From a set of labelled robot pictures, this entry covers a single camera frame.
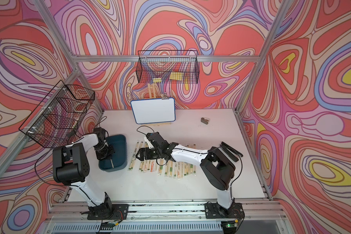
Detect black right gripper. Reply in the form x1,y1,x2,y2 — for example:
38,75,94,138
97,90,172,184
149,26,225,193
135,147,162,162

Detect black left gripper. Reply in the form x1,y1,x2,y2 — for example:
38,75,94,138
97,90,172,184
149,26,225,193
93,144,115,161

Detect teal plastic storage box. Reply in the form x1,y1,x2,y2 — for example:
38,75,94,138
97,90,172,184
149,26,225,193
98,134,128,172

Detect panda print chopsticks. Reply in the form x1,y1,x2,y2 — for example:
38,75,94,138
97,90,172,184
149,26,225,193
190,144,196,175

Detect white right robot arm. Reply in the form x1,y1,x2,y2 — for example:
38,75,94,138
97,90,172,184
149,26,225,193
135,132,236,210

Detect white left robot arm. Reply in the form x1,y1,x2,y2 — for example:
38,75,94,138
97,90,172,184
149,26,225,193
52,127,114,220

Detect blue framed whiteboard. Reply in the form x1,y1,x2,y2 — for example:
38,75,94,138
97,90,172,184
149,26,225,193
130,97,176,125

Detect olive and white stapler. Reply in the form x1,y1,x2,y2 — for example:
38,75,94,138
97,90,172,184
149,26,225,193
200,118,210,125

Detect wooden whiteboard easel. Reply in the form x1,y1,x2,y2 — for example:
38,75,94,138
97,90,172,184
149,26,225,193
139,83,172,127

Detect yellow sticky note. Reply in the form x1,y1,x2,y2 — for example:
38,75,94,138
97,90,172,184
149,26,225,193
170,72,183,81

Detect green circuit board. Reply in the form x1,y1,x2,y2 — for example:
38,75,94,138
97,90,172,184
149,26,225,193
99,222,119,231

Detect black wire basket left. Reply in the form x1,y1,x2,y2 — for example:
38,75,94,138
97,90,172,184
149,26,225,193
19,81,95,148

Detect black wire basket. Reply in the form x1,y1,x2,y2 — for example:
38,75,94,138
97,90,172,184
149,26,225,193
19,81,95,148
136,49,200,84

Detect black wire basket back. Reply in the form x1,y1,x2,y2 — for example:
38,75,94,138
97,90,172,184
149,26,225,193
136,49,200,84

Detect aluminium frame post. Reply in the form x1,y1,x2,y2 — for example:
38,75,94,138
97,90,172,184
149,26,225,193
235,0,290,113

